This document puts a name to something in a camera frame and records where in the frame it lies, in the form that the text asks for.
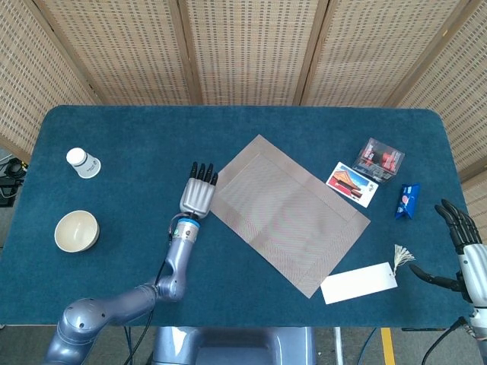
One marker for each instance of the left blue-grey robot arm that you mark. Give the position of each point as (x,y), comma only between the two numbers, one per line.
(114,304)

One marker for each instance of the small white ceramic bowl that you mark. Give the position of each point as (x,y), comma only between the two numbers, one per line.
(76,232)

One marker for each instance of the white paper tag with tassel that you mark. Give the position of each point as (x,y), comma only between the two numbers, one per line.
(357,283)

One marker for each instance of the blue-grey robot torso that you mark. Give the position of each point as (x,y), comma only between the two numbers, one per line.
(232,348)

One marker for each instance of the woven grey placemat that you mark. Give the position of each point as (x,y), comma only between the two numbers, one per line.
(289,216)

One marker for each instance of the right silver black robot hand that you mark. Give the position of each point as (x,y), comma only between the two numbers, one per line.
(473,262)

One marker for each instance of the white metal post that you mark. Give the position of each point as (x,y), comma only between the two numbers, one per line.
(338,346)

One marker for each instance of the blue carpet table cover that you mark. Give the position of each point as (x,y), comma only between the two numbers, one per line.
(152,133)

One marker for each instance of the upturned white paper cup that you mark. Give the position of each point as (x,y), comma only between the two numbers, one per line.
(85,165)

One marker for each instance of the blue cookie snack packet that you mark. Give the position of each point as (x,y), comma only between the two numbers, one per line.
(407,201)

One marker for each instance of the postcard with red palace picture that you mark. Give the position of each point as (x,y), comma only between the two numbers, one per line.
(352,184)

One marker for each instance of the woven bamboo screen panel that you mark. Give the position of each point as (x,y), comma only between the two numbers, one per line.
(114,49)
(23,76)
(251,49)
(464,95)
(380,49)

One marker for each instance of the clear box with red-black print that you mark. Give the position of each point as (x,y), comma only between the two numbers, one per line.
(378,161)

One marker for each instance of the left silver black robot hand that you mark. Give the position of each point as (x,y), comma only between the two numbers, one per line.
(198,195)

